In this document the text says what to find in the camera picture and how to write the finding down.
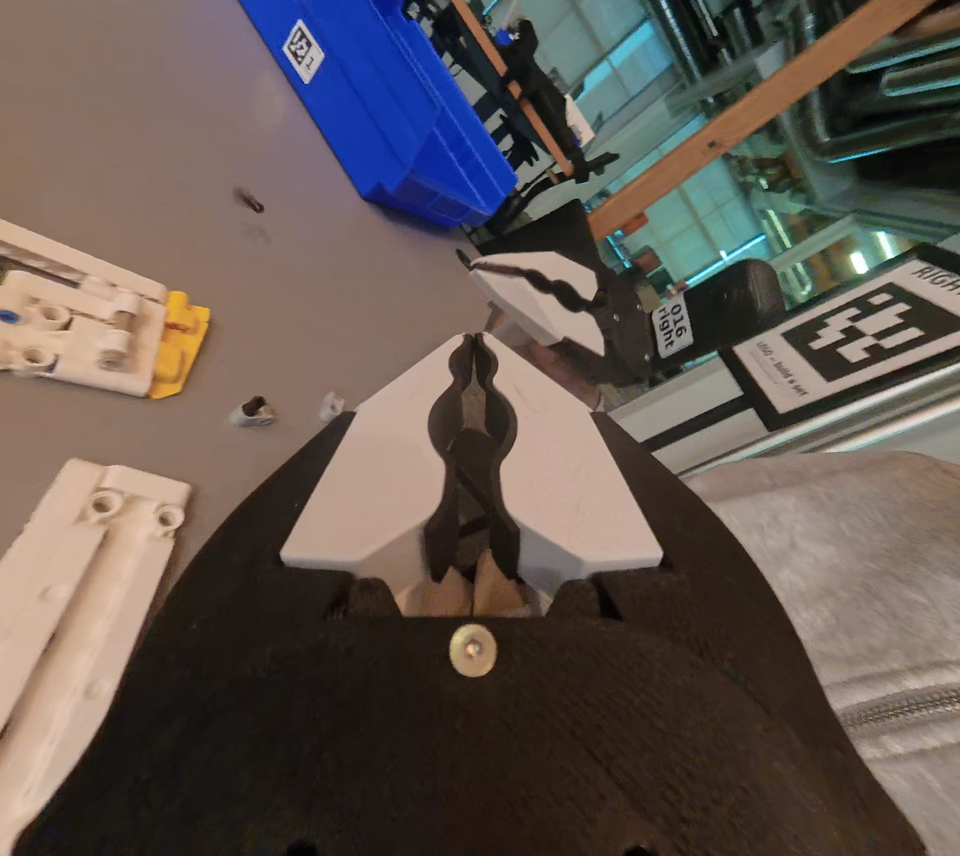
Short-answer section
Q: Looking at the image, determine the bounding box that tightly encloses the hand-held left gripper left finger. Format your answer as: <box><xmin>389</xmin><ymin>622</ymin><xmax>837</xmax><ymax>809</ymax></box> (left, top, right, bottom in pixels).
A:
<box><xmin>279</xmin><ymin>332</ymin><xmax>477</xmax><ymax>615</ymax></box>

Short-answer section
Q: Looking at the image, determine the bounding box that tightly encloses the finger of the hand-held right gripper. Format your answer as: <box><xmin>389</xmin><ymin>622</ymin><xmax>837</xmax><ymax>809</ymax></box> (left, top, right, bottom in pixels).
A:
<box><xmin>469</xmin><ymin>271</ymin><xmax>609</xmax><ymax>358</ymax></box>
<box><xmin>456</xmin><ymin>252</ymin><xmax>606</xmax><ymax>307</ymax></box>

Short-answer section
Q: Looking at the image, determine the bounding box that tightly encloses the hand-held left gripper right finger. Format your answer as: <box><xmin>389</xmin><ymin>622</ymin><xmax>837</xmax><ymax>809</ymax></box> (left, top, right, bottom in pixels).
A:
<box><xmin>474</xmin><ymin>332</ymin><xmax>666</xmax><ymax>610</ymax></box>

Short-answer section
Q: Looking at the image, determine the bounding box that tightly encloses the white lego panel assembly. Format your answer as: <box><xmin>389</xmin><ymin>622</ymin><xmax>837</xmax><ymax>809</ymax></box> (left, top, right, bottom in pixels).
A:
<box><xmin>0</xmin><ymin>458</ymin><xmax>193</xmax><ymax>831</ymax></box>

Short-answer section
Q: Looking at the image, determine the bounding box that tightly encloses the lego airplane model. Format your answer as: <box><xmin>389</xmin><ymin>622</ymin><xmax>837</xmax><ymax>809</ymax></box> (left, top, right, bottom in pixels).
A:
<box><xmin>0</xmin><ymin>218</ymin><xmax>212</xmax><ymax>400</ymax></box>

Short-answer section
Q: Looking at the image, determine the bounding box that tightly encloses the person's right hand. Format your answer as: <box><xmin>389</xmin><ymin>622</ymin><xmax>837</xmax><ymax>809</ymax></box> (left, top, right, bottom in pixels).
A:
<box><xmin>523</xmin><ymin>337</ymin><xmax>610</xmax><ymax>412</ymax></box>

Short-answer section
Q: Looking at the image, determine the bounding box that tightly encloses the grey connector with black pin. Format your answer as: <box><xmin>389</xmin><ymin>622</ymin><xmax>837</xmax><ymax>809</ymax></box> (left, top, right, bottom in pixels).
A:
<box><xmin>228</xmin><ymin>394</ymin><xmax>276</xmax><ymax>430</ymax></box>

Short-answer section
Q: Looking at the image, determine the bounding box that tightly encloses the black desk equipment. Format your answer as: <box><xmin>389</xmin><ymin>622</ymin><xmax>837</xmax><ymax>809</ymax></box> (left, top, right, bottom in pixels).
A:
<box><xmin>498</xmin><ymin>19</ymin><xmax>624</xmax><ymax>182</ymax></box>

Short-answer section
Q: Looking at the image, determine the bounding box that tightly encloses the background work table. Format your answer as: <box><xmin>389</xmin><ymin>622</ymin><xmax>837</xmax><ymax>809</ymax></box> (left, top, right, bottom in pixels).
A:
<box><xmin>431</xmin><ymin>0</ymin><xmax>579</xmax><ymax>182</ymax></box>

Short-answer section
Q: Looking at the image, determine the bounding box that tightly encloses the wooden ceiling beam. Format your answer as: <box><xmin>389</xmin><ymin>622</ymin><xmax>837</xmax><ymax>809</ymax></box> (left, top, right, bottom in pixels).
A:
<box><xmin>588</xmin><ymin>0</ymin><xmax>960</xmax><ymax>241</ymax></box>

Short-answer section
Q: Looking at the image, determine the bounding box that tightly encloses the blue plastic bin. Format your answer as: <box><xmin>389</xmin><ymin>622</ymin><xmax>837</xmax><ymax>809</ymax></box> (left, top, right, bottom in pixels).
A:
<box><xmin>216</xmin><ymin>0</ymin><xmax>519</xmax><ymax>231</ymax></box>

